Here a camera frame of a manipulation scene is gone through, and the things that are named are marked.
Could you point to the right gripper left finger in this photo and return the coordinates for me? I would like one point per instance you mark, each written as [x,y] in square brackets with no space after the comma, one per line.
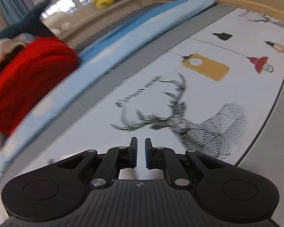
[109,165]

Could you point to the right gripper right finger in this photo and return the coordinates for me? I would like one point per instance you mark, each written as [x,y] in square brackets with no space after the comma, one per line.
[166,159]

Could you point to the printed grey bed sheet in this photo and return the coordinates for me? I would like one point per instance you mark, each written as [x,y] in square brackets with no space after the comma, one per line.
[208,84]

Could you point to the light blue folded sheet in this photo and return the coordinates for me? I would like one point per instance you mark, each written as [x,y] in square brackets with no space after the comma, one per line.
[96,60]

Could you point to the red folded blanket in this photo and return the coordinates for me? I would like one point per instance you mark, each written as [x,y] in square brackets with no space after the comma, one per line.
[30,76]

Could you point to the dark teal shark plush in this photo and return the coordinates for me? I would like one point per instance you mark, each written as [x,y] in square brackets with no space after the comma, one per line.
[30,24]

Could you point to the blue curtain left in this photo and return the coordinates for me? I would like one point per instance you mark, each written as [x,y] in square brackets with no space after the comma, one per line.
[13,10]

